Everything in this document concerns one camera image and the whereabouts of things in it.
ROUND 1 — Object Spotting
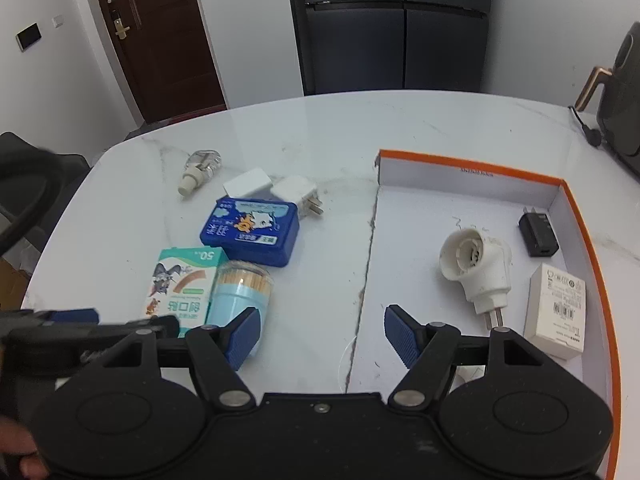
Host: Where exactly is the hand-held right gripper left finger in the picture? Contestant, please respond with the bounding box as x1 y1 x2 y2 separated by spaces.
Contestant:
102 306 262 411

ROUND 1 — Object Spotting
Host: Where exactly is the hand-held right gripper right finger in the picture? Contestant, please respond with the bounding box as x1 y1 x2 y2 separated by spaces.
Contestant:
384 304 544 411

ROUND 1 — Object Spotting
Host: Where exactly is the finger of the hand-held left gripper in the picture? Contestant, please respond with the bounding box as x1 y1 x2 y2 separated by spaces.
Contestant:
30 307 101 326
75 314 182 363

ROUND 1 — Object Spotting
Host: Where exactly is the light blue toothpick jar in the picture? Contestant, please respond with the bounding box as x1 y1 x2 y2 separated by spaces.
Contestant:
205 260 275 358

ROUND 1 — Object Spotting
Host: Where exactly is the orange and white cardboard box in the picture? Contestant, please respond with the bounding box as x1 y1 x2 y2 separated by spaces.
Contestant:
345 149 640 480

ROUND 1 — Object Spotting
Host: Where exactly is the green bandage box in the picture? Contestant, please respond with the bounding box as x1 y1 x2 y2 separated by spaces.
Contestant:
141 247 231 338

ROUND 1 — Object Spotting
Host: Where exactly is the blue plastic case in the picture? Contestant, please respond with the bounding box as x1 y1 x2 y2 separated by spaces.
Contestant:
199 197 301 267

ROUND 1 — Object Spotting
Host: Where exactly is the white charger with prongs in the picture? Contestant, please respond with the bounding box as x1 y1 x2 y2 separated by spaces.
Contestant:
270 176 325 219

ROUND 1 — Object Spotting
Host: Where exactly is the white block charger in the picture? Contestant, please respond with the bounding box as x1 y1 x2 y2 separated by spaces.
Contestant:
222 168 272 198

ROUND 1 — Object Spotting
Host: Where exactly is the white labelled small box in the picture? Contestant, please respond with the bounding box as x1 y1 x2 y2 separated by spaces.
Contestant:
523 262 588 361

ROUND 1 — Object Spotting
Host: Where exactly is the black charger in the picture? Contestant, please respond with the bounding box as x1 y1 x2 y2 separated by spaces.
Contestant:
517 206 560 259

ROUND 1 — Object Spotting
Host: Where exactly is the clear liquid refill bottle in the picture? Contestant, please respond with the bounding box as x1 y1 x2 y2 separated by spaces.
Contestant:
177 148 223 197

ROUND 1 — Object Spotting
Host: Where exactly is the person's left hand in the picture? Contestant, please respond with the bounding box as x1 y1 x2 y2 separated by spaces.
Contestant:
0 422 51 480

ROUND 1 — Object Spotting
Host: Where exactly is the brown cardboard carton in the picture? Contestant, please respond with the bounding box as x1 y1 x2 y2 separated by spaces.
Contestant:
0 259 33 311

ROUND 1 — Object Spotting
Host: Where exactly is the dark grey chair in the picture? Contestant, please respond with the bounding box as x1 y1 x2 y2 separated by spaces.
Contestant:
0 131 92 261

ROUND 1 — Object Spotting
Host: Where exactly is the black power plug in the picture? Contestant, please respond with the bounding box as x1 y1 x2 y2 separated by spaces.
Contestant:
569 105 602 148

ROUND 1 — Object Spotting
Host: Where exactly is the brown wooden door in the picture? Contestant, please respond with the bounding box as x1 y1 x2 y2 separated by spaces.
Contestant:
90 0 228 125

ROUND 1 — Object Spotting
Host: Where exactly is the brass door lock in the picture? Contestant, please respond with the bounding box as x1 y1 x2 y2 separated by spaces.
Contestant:
106 0 132 40

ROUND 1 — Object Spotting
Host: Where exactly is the dark grey refrigerator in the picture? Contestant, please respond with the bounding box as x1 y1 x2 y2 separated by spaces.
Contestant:
284 0 493 96

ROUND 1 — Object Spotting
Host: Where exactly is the dark grey air fryer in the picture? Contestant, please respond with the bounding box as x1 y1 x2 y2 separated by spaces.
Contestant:
574 22 640 181

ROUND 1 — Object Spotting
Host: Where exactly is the black wall panel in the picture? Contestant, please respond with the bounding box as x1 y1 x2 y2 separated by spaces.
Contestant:
15 21 43 52

